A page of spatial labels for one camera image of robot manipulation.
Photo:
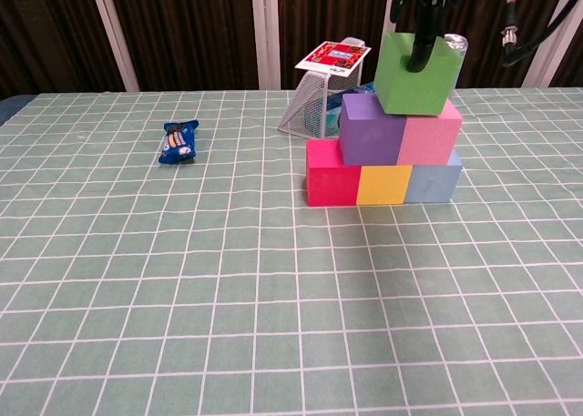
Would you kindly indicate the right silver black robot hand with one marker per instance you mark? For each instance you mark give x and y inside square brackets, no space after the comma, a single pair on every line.
[423,24]

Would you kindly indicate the green foam cube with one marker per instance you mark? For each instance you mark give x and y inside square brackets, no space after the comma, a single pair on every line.
[410,88]

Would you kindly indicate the pink foam cube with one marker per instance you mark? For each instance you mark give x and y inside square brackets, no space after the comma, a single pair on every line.
[430,136]

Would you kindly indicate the purple foam cube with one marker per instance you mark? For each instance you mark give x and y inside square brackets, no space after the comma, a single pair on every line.
[371,136]

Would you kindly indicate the light blue foam cube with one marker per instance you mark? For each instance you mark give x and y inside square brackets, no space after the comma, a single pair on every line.
[432,184]

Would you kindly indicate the red foam cube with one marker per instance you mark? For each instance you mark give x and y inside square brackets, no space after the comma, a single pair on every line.
[330,184]

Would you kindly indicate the light green drink can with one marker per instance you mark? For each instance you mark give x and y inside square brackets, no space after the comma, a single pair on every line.
[455,42]

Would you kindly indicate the red and white snack pack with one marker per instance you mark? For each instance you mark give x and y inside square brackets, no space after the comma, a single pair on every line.
[332,58]

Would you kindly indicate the blue cookie box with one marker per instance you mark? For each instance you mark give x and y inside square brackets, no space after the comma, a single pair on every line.
[332,111]

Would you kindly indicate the yellow foam cube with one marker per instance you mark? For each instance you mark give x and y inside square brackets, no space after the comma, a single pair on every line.
[382,184]

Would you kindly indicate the small blue cookie packet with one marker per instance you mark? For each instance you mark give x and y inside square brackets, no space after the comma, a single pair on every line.
[177,143]

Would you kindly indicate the green checked tablecloth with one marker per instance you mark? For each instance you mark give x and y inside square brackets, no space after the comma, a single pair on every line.
[228,320]

